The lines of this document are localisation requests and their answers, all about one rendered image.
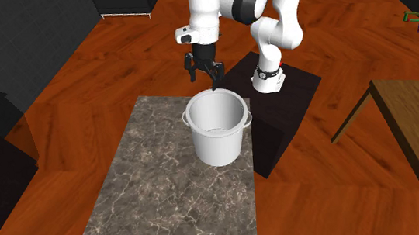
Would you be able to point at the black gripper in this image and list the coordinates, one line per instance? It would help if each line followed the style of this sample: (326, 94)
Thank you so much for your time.
(204, 53)

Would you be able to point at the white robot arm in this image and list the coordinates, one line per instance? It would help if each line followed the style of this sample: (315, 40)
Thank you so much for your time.
(284, 8)

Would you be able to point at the dark robot stand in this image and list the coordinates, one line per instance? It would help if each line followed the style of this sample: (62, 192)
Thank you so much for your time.
(289, 114)

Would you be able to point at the brown marble table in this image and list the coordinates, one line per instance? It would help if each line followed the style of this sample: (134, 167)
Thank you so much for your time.
(163, 197)

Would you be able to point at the wooden table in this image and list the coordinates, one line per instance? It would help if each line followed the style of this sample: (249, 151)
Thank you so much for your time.
(414, 110)

